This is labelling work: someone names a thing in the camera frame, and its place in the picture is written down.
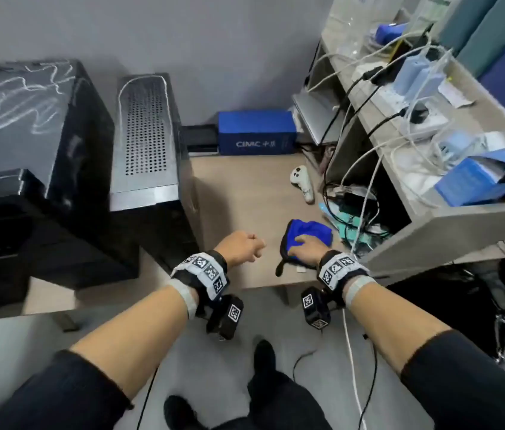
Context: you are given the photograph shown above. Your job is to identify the person's right hand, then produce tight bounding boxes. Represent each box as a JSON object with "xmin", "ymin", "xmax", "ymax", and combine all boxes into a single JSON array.
[{"xmin": 287, "ymin": 235, "xmax": 330, "ymax": 267}]

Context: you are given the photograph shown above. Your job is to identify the person's left hand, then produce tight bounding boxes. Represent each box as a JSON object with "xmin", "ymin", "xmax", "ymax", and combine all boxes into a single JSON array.
[{"xmin": 212, "ymin": 230, "xmax": 267, "ymax": 268}]

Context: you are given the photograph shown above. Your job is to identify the grey cleaning cloth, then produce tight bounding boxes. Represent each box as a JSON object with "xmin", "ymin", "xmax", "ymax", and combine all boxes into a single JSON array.
[{"xmin": 275, "ymin": 219, "xmax": 334, "ymax": 277}]

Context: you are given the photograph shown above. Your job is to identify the slim black vented computer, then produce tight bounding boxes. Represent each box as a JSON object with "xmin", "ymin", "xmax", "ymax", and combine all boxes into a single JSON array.
[{"xmin": 108, "ymin": 73, "xmax": 202, "ymax": 274}]

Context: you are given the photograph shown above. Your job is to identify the black Lenovo tower case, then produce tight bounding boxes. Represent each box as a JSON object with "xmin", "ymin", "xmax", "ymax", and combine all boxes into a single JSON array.
[{"xmin": 0, "ymin": 60, "xmax": 141, "ymax": 291}]

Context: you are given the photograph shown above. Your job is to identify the person's left forearm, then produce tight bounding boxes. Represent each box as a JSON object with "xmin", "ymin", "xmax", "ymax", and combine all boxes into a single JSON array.
[{"xmin": 0, "ymin": 281, "xmax": 190, "ymax": 430}]

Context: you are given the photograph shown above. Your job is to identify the person's right forearm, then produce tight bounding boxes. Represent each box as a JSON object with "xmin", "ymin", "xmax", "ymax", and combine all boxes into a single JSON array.
[{"xmin": 349, "ymin": 279, "xmax": 505, "ymax": 430}]

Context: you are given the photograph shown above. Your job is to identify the person's right shoe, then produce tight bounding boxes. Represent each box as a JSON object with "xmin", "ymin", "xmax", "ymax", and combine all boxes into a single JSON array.
[{"xmin": 252, "ymin": 339, "xmax": 276, "ymax": 377}]

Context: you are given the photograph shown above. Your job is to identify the person's shoe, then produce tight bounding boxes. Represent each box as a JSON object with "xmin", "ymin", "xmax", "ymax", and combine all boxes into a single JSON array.
[
  {"xmin": 164, "ymin": 395, "xmax": 199, "ymax": 430},
  {"xmin": 252, "ymin": 339, "xmax": 276, "ymax": 377}
]

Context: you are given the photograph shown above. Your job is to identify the person's legs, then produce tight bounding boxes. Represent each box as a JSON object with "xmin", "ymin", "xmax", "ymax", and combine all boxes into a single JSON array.
[{"xmin": 216, "ymin": 371, "xmax": 334, "ymax": 430}]

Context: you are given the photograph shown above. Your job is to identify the person's left shoe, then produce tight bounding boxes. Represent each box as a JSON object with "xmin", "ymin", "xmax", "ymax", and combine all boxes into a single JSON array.
[{"xmin": 164, "ymin": 395, "xmax": 199, "ymax": 430}]

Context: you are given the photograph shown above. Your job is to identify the right wrist marker band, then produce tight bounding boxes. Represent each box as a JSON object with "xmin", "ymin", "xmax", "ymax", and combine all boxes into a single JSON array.
[{"xmin": 316, "ymin": 250, "xmax": 370, "ymax": 291}]

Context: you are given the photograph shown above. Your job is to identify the wrist marker band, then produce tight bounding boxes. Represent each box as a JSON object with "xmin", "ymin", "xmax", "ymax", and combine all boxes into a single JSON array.
[
  {"xmin": 316, "ymin": 250, "xmax": 370, "ymax": 291},
  {"xmin": 171, "ymin": 250, "xmax": 231, "ymax": 309}
]

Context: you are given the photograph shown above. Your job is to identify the left wrist marker band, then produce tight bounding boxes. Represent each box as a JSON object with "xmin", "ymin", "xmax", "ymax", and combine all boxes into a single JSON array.
[{"xmin": 171, "ymin": 250, "xmax": 231, "ymax": 309}]

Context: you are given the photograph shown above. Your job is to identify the teal packet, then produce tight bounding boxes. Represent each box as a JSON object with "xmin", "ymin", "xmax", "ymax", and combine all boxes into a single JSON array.
[{"xmin": 319, "ymin": 203, "xmax": 370, "ymax": 247}]

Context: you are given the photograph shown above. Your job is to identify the white handheld controller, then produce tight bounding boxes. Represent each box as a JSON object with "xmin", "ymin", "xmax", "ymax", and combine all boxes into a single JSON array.
[{"xmin": 290, "ymin": 165, "xmax": 315, "ymax": 205}]

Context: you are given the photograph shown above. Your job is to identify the blue rectangular box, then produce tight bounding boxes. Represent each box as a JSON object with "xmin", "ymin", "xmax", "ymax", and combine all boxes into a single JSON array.
[{"xmin": 217, "ymin": 110, "xmax": 298, "ymax": 156}]

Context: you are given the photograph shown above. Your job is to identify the small black box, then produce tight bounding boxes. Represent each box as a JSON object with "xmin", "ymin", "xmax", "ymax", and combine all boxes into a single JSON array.
[{"xmin": 180, "ymin": 124, "xmax": 218, "ymax": 153}]

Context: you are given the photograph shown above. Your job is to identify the silver laptop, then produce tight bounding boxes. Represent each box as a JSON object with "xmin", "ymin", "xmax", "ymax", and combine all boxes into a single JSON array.
[{"xmin": 291, "ymin": 90, "xmax": 341, "ymax": 146}]

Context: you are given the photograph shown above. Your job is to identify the open blue carton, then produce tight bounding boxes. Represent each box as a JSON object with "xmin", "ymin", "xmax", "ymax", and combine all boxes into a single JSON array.
[{"xmin": 434, "ymin": 145, "xmax": 505, "ymax": 207}]

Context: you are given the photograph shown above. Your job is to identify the white power strip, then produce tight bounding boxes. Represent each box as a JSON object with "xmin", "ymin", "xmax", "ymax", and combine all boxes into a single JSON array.
[{"xmin": 353, "ymin": 64, "xmax": 449, "ymax": 139}]

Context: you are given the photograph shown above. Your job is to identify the light blue charger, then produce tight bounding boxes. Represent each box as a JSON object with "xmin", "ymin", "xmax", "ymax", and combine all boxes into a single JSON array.
[
  {"xmin": 436, "ymin": 131, "xmax": 475, "ymax": 159},
  {"xmin": 394, "ymin": 54, "xmax": 428, "ymax": 97},
  {"xmin": 409, "ymin": 69, "xmax": 446, "ymax": 103}
]

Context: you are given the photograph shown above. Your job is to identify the white paper slip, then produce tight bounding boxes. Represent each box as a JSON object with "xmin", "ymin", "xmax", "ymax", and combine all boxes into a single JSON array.
[{"xmin": 438, "ymin": 80, "xmax": 475, "ymax": 108}]

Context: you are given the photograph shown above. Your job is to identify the white charger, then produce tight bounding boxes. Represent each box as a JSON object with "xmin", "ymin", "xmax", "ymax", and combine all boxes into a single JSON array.
[{"xmin": 476, "ymin": 131, "xmax": 505, "ymax": 153}]

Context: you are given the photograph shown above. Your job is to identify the small blue gadget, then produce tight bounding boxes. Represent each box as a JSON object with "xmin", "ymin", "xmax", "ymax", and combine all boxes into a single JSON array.
[{"xmin": 376, "ymin": 23, "xmax": 410, "ymax": 44}]

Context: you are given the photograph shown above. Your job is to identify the clear bottle red label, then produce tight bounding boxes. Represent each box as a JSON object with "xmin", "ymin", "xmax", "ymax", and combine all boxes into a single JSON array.
[{"xmin": 328, "ymin": 0, "xmax": 405, "ymax": 59}]

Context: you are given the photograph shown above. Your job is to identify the clear bottle green label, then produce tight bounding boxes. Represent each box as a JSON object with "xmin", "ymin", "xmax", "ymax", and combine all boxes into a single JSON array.
[{"xmin": 407, "ymin": 0, "xmax": 464, "ymax": 41}]

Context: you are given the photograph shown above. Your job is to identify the teal partition panel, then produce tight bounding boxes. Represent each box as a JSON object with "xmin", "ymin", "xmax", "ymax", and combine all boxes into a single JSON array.
[{"xmin": 438, "ymin": 0, "xmax": 505, "ymax": 79}]

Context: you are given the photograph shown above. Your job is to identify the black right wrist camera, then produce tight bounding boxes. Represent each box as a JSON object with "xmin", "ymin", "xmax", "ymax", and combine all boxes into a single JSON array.
[{"xmin": 302, "ymin": 286, "xmax": 332, "ymax": 330}]

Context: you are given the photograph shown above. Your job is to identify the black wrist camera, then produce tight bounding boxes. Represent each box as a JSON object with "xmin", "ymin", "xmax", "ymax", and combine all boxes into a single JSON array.
[
  {"xmin": 302, "ymin": 286, "xmax": 332, "ymax": 330},
  {"xmin": 206, "ymin": 294, "xmax": 244, "ymax": 341}
]

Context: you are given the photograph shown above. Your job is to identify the white right wrist strap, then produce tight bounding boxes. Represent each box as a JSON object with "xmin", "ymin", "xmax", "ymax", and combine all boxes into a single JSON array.
[{"xmin": 343, "ymin": 275, "xmax": 377, "ymax": 308}]

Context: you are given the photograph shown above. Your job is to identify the white wrist strap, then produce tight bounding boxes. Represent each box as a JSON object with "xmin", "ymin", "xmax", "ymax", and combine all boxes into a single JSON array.
[
  {"xmin": 343, "ymin": 275, "xmax": 377, "ymax": 308},
  {"xmin": 167, "ymin": 279, "xmax": 199, "ymax": 320}
]

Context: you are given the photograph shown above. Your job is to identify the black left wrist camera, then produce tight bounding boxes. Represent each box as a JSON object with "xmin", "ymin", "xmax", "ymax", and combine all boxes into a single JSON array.
[{"xmin": 206, "ymin": 294, "xmax": 244, "ymax": 341}]

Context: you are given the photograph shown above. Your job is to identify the white left wrist strap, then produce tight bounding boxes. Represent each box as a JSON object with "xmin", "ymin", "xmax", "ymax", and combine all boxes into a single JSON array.
[{"xmin": 167, "ymin": 279, "xmax": 199, "ymax": 320}]

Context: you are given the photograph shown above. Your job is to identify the white charging cable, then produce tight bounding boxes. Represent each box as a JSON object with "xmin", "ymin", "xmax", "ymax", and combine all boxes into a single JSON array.
[
  {"xmin": 340, "ymin": 143, "xmax": 414, "ymax": 256},
  {"xmin": 306, "ymin": 33, "xmax": 428, "ymax": 93}
]

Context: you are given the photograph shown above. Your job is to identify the dark floor cable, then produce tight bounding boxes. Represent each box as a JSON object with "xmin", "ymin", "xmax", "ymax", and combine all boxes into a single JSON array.
[{"xmin": 293, "ymin": 328, "xmax": 325, "ymax": 386}]

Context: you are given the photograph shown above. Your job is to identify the white floor cable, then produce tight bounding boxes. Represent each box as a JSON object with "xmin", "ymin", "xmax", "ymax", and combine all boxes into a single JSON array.
[{"xmin": 342, "ymin": 308, "xmax": 366, "ymax": 430}]

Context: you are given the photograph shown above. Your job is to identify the black floor cable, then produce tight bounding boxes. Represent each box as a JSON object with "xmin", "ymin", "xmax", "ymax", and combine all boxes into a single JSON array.
[{"xmin": 358, "ymin": 333, "xmax": 379, "ymax": 430}]

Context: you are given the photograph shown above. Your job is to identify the black power cable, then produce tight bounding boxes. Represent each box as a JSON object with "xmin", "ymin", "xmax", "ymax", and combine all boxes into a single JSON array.
[{"xmin": 322, "ymin": 66, "xmax": 383, "ymax": 184}]

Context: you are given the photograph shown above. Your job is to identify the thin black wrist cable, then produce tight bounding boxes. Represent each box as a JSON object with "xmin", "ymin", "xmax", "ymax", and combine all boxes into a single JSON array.
[{"xmin": 135, "ymin": 362, "xmax": 159, "ymax": 430}]

